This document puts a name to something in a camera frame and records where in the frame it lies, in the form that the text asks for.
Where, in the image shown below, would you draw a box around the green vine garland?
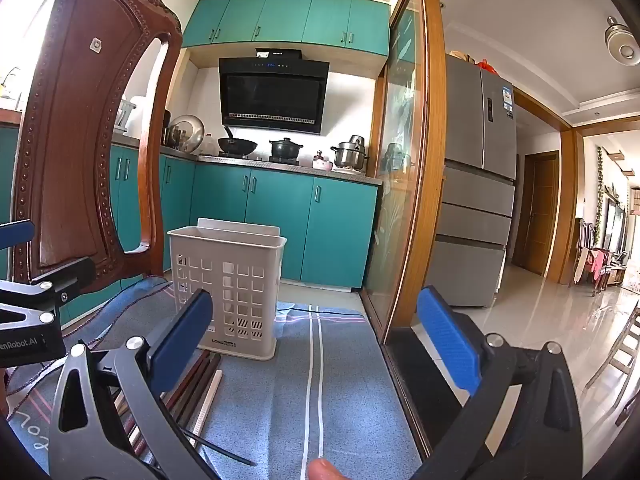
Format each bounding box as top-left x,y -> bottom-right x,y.
595,146 -> 608,241

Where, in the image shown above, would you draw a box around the thin black chopstick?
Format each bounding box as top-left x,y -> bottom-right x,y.
181,429 -> 257,466

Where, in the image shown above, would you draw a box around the glass pot lid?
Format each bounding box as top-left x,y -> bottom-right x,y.
167,114 -> 206,153

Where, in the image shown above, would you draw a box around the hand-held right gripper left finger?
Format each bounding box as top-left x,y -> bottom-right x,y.
47,289 -> 221,480

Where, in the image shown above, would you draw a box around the blue striped tablecloth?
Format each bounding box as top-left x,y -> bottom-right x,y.
0,275 -> 426,480

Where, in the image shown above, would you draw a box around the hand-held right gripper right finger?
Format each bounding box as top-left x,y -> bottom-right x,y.
410,286 -> 585,480

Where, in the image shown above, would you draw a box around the person's right hand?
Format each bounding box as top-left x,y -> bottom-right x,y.
306,458 -> 346,480

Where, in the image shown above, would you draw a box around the carved wooden chair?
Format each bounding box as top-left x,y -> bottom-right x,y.
10,0 -> 183,311

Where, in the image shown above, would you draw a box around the wooden framed sliding glass door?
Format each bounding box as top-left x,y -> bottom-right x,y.
361,0 -> 448,348

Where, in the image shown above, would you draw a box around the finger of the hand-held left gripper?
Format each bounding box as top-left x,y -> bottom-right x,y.
0,256 -> 97,330
0,220 -> 36,252

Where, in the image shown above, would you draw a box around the black wok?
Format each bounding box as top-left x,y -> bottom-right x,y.
217,126 -> 258,157

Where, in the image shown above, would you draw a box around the white plastic utensil basket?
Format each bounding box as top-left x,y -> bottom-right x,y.
167,217 -> 287,361

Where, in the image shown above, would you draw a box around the black range hood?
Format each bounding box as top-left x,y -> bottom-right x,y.
218,48 -> 331,136

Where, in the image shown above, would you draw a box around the cream white chopstick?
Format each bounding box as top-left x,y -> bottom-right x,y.
192,369 -> 224,437

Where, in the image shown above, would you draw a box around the teal base cabinets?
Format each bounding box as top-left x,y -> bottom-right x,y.
109,142 -> 379,291

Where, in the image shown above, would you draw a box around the silver refrigerator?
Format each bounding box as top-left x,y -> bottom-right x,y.
432,54 -> 518,308

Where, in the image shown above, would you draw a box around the teal wall cabinets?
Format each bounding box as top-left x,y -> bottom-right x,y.
182,0 -> 391,58

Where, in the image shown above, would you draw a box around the black cooking pot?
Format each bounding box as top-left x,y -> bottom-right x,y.
269,137 -> 304,162

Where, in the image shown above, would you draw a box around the brown wooden door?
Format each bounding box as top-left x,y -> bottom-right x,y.
515,151 -> 561,276

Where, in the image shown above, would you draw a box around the white kitchen appliance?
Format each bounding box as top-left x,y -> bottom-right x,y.
122,95 -> 151,138

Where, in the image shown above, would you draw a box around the clothes drying rack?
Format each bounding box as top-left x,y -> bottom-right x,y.
572,217 -> 631,296

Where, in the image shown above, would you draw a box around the steel stock pot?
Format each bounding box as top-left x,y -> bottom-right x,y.
331,135 -> 370,170

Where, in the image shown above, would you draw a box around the round ceiling lamp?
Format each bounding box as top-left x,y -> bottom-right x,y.
604,16 -> 640,66

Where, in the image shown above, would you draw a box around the plain wooden chair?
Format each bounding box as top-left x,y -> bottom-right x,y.
585,300 -> 640,426

